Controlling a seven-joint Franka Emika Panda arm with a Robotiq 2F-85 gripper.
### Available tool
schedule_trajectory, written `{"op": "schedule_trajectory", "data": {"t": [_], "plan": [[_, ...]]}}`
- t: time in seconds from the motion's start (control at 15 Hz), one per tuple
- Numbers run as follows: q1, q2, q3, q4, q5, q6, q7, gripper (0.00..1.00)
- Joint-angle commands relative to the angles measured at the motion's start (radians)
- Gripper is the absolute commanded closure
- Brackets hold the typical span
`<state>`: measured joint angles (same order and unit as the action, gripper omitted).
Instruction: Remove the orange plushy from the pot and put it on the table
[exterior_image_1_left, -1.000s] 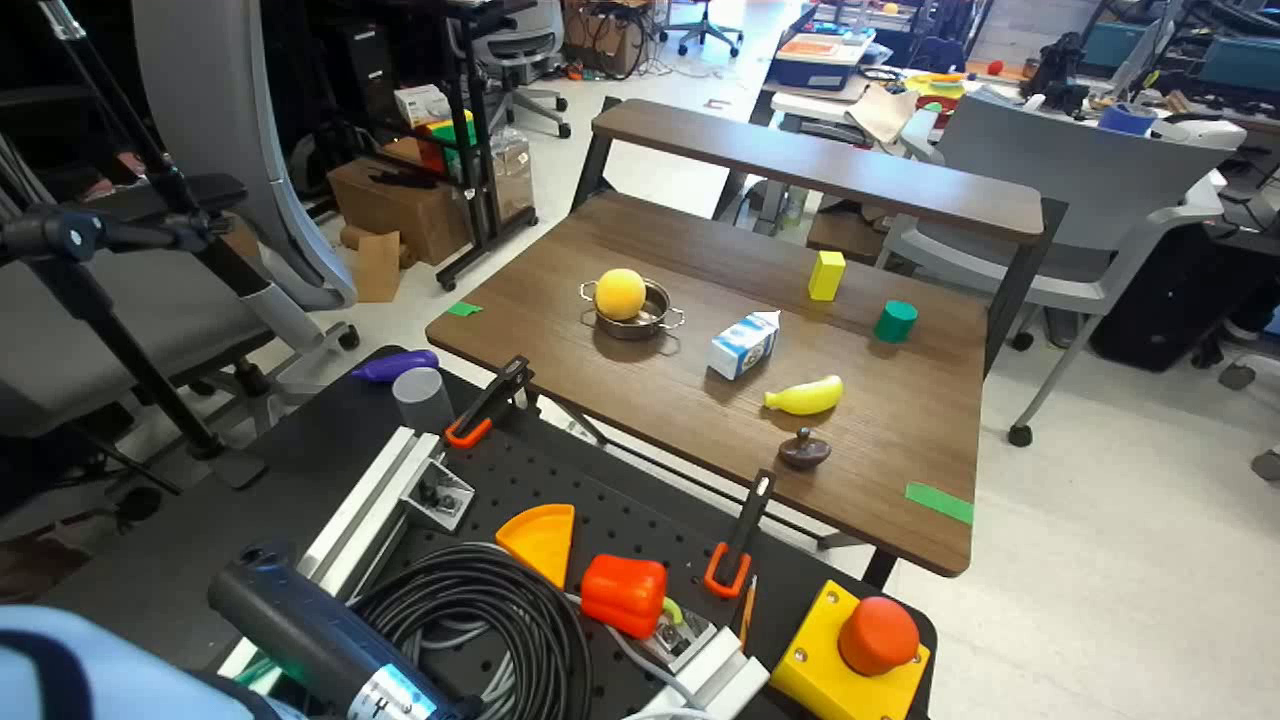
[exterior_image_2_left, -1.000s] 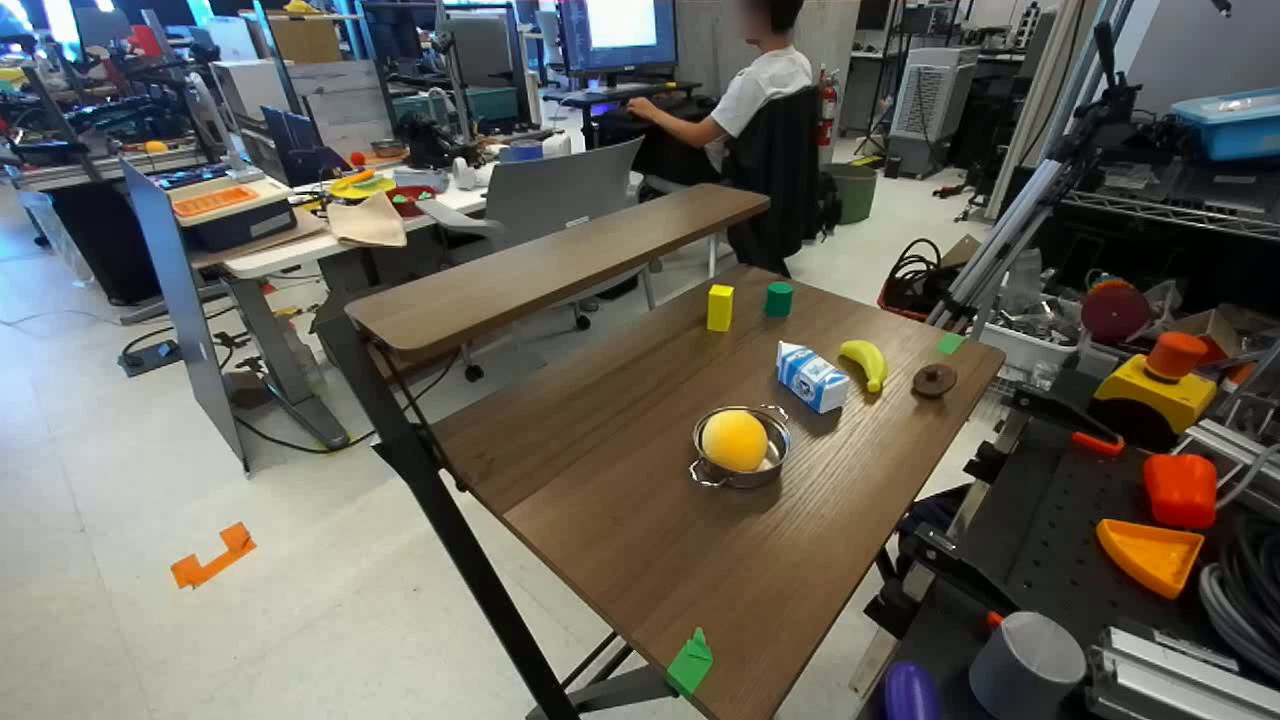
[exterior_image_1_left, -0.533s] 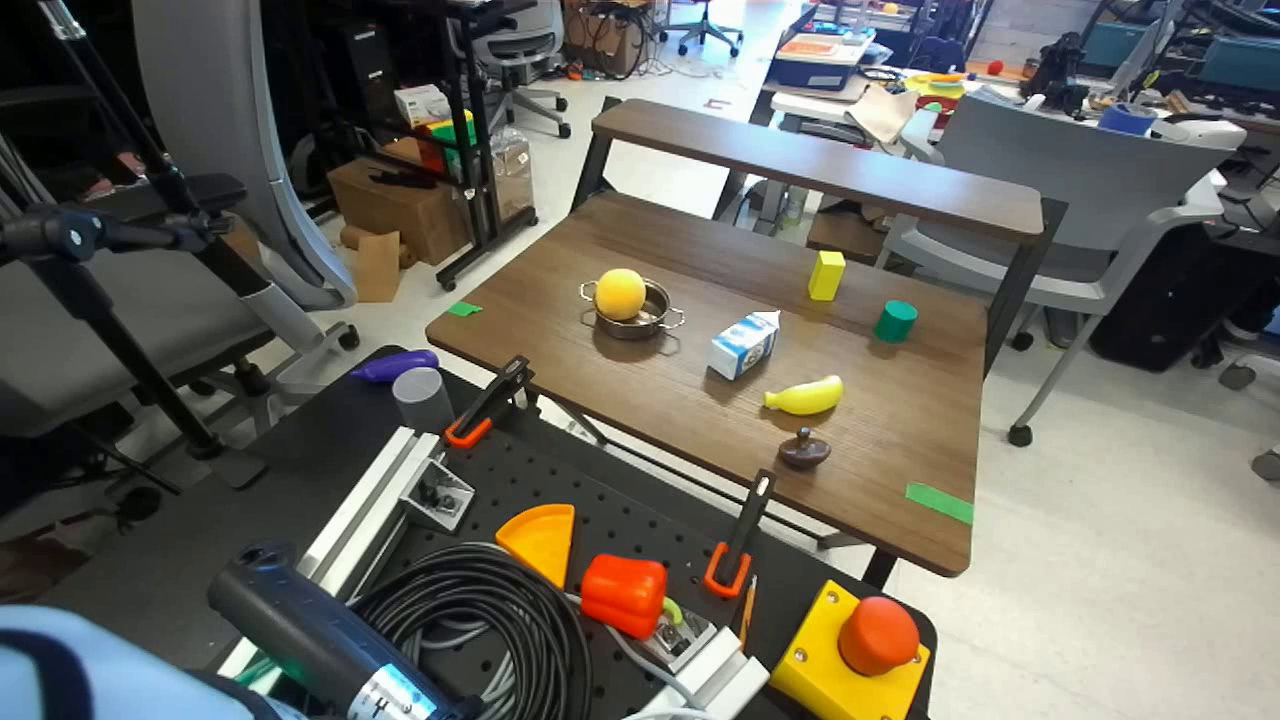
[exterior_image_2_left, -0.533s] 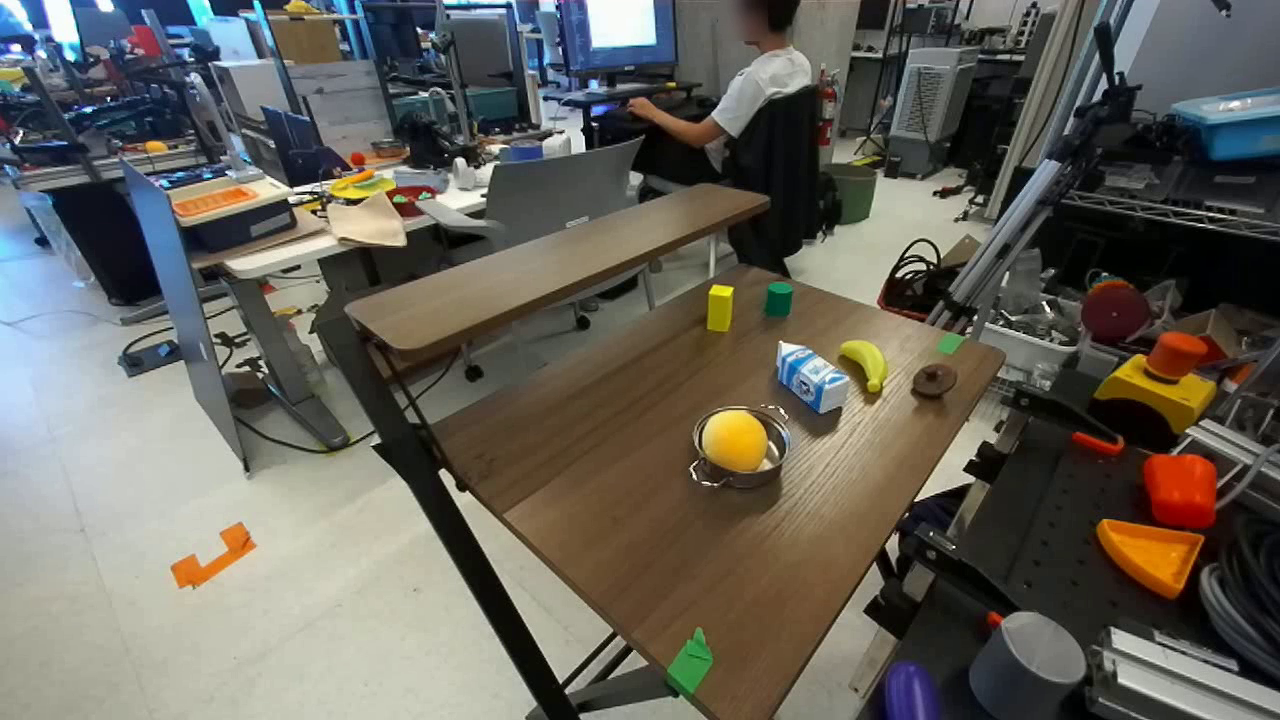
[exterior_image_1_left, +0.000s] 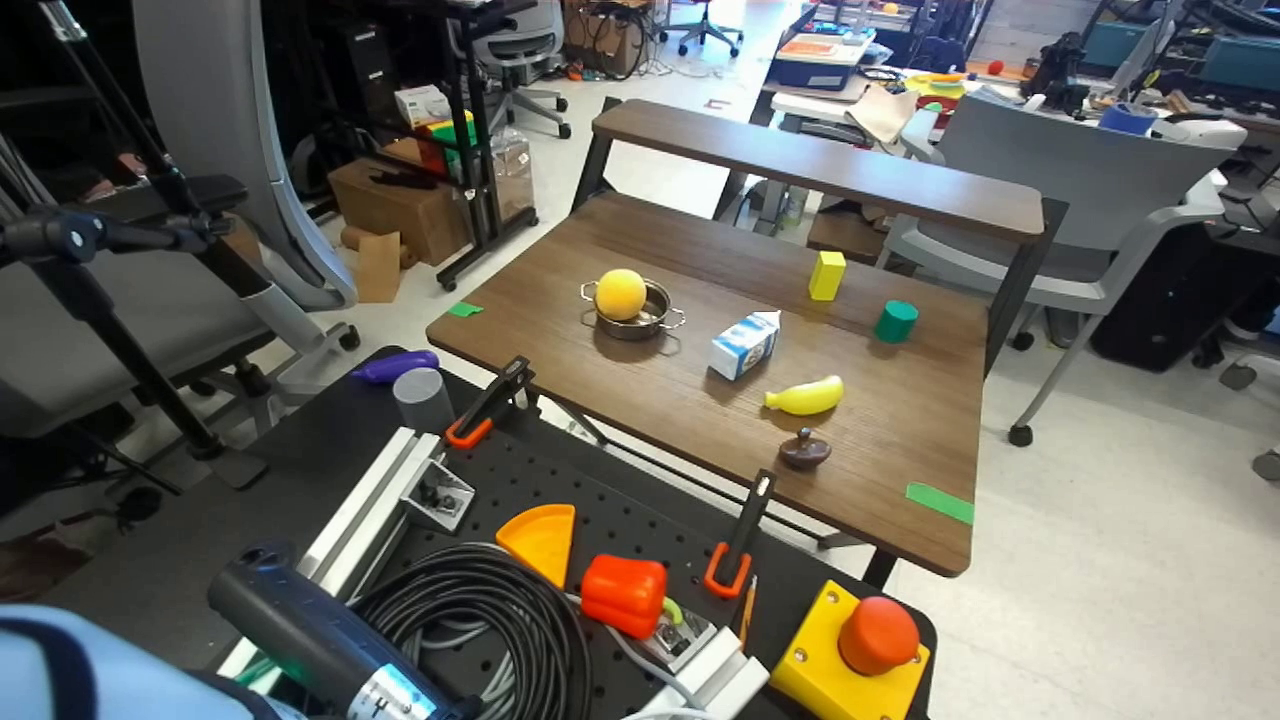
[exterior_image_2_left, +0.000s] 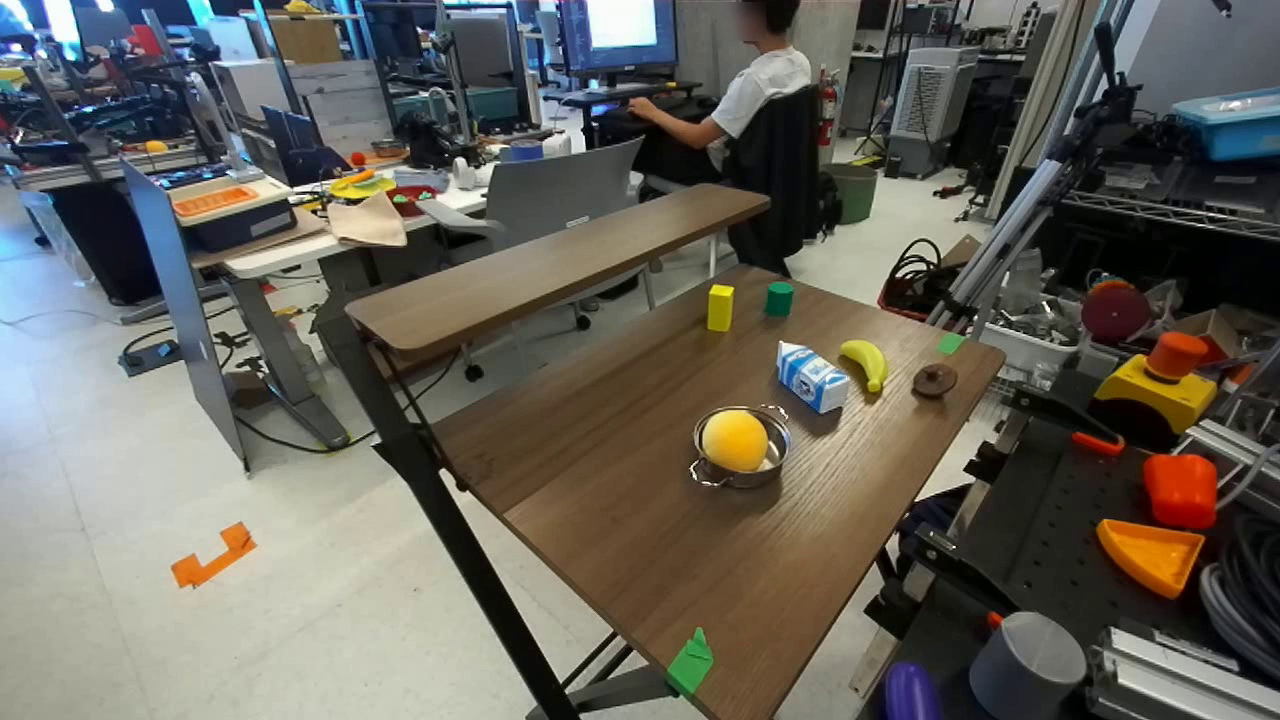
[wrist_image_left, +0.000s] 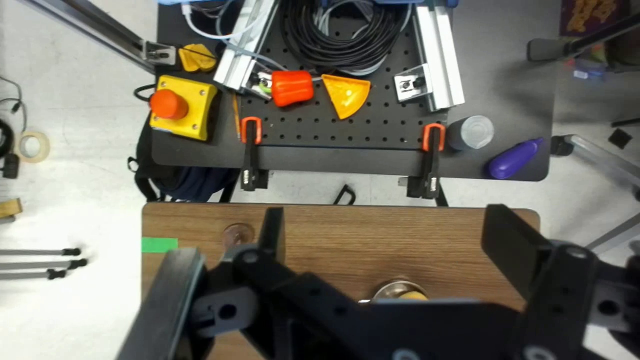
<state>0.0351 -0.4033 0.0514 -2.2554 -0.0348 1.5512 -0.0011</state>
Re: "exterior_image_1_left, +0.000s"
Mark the dark pot lid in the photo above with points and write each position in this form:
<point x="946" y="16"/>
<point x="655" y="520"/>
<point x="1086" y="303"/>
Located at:
<point x="804" y="450"/>

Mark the yellow toy banana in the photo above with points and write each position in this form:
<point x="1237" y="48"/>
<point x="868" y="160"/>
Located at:
<point x="810" y="396"/>

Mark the purple toy eggplant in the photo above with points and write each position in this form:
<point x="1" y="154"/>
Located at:
<point x="395" y="364"/>

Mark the small green tape piece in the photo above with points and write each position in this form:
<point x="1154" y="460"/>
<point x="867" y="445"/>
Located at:
<point x="464" y="310"/>

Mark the black perforated base board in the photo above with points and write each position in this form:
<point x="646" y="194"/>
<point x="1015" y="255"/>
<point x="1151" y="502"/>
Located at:
<point x="625" y="502"/>

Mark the dark blue cylindrical device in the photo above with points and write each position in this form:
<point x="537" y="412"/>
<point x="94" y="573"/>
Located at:
<point x="315" y="627"/>

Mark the orange wedge toy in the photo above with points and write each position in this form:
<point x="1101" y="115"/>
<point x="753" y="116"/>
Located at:
<point x="546" y="536"/>

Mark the blue white milk carton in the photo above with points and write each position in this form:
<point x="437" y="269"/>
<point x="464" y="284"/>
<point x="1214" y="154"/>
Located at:
<point x="740" y="344"/>

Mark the small cardboard box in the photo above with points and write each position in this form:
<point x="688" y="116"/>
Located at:
<point x="379" y="267"/>

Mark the long green tape strip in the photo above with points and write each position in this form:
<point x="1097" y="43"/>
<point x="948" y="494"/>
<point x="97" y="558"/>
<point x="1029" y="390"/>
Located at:
<point x="939" y="502"/>

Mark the orange black clamp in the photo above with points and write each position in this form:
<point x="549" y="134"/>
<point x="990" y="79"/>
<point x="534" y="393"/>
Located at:
<point x="740" y="530"/>
<point x="503" y="396"/>

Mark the grey office chair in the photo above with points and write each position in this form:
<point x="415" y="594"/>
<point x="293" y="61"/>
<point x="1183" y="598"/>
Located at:
<point x="133" y="322"/>

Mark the black metal rack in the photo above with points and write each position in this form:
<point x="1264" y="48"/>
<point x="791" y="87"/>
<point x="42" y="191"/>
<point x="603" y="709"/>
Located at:
<point x="470" y="134"/>

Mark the orange round plushy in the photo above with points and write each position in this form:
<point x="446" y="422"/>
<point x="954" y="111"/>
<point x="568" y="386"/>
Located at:
<point x="623" y="292"/>

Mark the grey swivel chair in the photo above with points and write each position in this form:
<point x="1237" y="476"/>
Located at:
<point x="521" y="61"/>

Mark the yellow block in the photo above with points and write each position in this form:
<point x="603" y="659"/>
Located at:
<point x="825" y="279"/>

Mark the light blue housing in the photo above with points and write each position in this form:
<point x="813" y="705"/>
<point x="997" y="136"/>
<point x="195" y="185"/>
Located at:
<point x="82" y="675"/>

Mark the silver metal bracket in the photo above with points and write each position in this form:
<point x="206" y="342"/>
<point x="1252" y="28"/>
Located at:
<point x="712" y="675"/>

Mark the wooden raised shelf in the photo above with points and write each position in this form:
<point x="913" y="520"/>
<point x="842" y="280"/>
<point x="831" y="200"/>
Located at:
<point x="825" y="166"/>

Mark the yellow box red button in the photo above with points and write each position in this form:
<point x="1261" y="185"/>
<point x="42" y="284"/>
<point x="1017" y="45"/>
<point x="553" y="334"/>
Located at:
<point x="852" y="661"/>

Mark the black bin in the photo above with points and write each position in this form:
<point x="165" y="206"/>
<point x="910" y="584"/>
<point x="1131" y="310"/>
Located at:
<point x="1167" y="303"/>

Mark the orange toy bell pepper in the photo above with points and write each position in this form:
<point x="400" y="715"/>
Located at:
<point x="623" y="594"/>

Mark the grey cylinder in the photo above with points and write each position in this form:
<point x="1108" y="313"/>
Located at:
<point x="423" y="396"/>

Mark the aluminium extrusion rail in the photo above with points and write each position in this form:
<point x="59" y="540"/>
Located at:
<point x="366" y="502"/>

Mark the grey wide-backed chair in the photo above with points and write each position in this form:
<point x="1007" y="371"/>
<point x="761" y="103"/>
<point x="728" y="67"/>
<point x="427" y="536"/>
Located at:
<point x="1066" y="182"/>

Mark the large cardboard box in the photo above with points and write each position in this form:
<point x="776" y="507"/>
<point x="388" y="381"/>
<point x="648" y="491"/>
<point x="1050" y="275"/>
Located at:
<point x="400" y="206"/>

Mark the small steel pot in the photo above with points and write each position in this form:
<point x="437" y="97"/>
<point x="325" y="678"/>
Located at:
<point x="655" y="317"/>

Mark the grey curved panel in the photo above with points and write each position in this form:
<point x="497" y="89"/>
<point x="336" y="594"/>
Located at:
<point x="224" y="120"/>

